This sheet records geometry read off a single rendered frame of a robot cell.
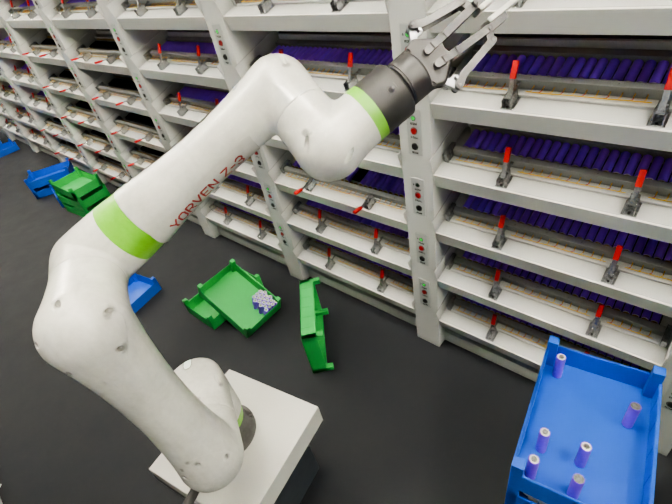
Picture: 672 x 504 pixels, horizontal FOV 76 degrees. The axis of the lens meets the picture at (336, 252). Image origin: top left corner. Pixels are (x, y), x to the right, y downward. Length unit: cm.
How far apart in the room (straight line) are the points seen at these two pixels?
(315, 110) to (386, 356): 116
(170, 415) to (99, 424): 115
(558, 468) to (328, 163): 68
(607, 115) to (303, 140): 59
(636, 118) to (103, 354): 96
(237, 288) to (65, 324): 138
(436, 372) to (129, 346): 115
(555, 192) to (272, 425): 88
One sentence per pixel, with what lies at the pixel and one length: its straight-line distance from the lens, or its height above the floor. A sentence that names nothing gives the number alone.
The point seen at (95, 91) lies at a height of 75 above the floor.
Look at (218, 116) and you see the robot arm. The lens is 72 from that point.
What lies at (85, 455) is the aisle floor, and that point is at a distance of 189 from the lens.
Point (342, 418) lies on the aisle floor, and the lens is 155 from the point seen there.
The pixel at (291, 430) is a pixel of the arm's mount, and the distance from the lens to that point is 117.
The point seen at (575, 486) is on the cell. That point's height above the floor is 54.
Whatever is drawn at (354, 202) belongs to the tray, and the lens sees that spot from 146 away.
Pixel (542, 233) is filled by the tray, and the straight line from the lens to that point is 123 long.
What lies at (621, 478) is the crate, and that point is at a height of 48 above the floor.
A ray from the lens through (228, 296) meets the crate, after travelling 196.
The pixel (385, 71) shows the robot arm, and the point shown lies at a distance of 70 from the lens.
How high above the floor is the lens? 134
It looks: 39 degrees down
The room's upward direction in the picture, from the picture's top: 13 degrees counter-clockwise
